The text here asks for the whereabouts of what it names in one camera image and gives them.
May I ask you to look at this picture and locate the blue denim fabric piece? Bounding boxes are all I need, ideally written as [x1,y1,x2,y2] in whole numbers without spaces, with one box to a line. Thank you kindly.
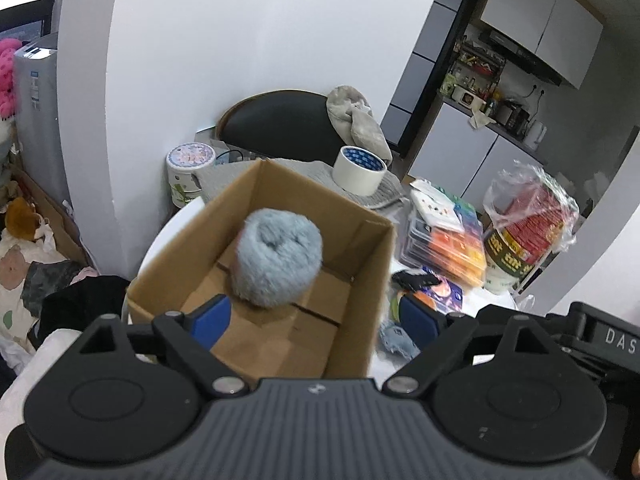
[378,320,420,361]

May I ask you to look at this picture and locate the black stitched fabric pouch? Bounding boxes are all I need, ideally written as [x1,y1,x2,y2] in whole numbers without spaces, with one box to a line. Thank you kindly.
[392,269,442,292]

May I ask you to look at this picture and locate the grey fluffy plush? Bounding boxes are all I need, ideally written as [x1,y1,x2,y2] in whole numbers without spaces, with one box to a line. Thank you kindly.
[231,208,323,309]

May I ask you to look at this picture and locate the blue planet card box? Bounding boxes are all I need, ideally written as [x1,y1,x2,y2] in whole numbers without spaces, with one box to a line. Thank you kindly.
[416,278,463,313]

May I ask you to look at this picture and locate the colourful bead organizer boxes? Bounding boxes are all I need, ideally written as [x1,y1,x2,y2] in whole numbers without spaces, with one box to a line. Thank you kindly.
[399,191,487,287]

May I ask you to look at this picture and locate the white card packet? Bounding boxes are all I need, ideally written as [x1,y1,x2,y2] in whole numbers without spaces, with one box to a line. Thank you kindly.
[410,180,464,233]

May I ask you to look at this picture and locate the brown cardboard box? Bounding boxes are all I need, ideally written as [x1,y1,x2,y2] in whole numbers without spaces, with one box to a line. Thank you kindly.
[127,159,396,382]

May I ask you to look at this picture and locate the red snack canister in plastic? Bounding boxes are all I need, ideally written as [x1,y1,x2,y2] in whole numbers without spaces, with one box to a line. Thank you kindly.
[483,160,579,294]

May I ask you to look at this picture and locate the white round tin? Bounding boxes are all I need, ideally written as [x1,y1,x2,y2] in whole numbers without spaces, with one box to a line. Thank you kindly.
[165,142,216,208]

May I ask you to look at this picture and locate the white kitchen cabinet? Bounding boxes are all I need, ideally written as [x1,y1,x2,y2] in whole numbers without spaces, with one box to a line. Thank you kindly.
[407,99,544,207]

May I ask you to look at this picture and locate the white masking tape roll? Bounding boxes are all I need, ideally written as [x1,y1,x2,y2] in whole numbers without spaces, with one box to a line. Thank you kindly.
[332,146,387,196]

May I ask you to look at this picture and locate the white electric kettle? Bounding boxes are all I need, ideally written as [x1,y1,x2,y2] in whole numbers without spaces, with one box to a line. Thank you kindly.
[523,119,548,151]

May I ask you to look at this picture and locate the beige cloth on chair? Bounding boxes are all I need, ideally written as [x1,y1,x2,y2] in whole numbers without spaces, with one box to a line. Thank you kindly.
[326,86,393,166]

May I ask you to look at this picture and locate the black chair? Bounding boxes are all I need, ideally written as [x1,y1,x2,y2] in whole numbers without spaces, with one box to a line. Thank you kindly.
[215,90,346,165]

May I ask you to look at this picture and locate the grey air purifier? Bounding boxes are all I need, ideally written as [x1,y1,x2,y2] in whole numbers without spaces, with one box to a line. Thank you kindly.
[14,32,70,205]

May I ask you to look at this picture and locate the pink plush toy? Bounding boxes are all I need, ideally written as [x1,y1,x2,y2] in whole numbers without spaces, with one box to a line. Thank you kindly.
[0,38,22,119]

